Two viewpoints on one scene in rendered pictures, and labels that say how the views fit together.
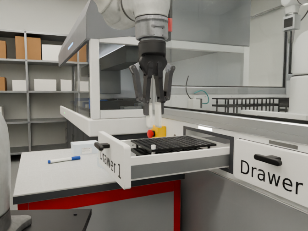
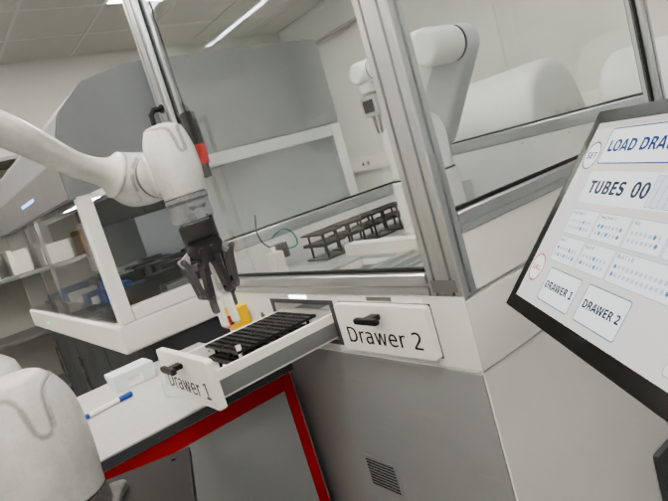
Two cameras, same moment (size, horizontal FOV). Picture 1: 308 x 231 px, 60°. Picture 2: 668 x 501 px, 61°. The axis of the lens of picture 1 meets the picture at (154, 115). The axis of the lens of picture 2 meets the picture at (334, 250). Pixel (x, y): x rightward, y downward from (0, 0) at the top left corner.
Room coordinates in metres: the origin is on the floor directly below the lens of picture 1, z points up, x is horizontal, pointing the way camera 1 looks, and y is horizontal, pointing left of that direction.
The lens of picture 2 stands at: (-0.51, -0.01, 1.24)
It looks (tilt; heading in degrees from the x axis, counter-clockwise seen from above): 8 degrees down; 349
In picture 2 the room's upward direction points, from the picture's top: 16 degrees counter-clockwise
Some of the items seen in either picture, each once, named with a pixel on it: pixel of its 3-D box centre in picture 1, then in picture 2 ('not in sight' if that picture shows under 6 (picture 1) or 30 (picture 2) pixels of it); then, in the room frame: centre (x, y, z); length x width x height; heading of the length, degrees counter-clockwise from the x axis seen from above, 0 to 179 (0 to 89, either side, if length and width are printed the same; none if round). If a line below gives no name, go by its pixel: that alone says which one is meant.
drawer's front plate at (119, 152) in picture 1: (112, 155); (189, 376); (0.78, 0.12, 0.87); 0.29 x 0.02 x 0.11; 24
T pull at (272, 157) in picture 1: (271, 159); (370, 319); (0.61, -0.27, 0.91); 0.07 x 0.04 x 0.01; 24
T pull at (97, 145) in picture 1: (102, 145); (173, 368); (0.77, 0.15, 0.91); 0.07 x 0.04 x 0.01; 24
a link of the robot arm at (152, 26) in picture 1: (151, 30); (190, 209); (0.74, 0.01, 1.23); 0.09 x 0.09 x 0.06
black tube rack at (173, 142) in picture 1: (171, 151); (263, 342); (0.86, -0.06, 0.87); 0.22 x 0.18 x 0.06; 114
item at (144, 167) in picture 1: (174, 152); (266, 342); (0.86, -0.07, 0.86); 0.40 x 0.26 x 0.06; 114
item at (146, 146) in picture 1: (142, 145); (224, 348); (0.82, 0.03, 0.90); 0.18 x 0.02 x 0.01; 24
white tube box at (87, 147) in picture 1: (85, 147); (130, 375); (1.32, 0.34, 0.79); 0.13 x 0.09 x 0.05; 115
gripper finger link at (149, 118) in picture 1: (149, 115); (221, 311); (0.74, 0.01, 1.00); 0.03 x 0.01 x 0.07; 24
